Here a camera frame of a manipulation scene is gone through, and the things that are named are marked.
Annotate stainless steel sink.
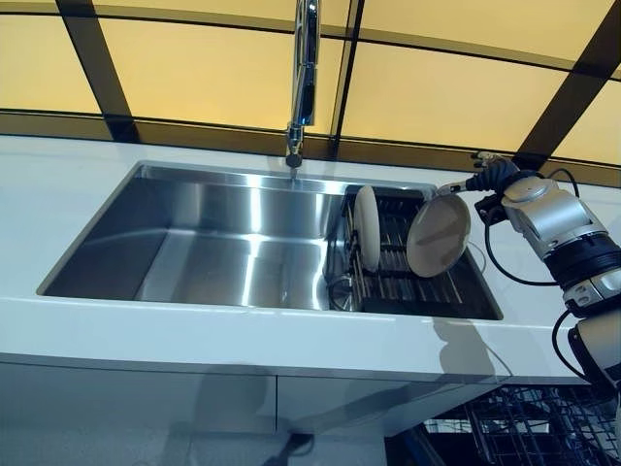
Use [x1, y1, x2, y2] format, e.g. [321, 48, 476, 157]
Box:
[36, 159, 505, 321]

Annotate chrome kitchen faucet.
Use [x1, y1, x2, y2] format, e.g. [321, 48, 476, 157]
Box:
[284, 0, 323, 169]

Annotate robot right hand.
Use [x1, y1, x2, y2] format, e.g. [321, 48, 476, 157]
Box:
[439, 150, 521, 195]

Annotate black sink dish rack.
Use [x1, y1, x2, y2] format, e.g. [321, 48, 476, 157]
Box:
[323, 185, 487, 316]

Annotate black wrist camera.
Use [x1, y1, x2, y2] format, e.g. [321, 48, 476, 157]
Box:
[474, 192, 509, 226]

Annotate white glossy cabinet door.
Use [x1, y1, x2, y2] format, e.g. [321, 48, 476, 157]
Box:
[275, 374, 489, 438]
[0, 359, 278, 436]

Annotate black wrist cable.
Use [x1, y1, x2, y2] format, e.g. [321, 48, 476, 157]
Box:
[483, 167, 589, 381]

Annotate round steel sink drain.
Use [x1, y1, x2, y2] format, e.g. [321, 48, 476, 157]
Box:
[328, 275, 359, 313]

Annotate cream round plate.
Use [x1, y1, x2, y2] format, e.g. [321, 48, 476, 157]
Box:
[406, 192, 473, 280]
[352, 184, 382, 274]

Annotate dark brown window frame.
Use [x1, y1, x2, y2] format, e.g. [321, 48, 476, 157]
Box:
[0, 0, 621, 188]

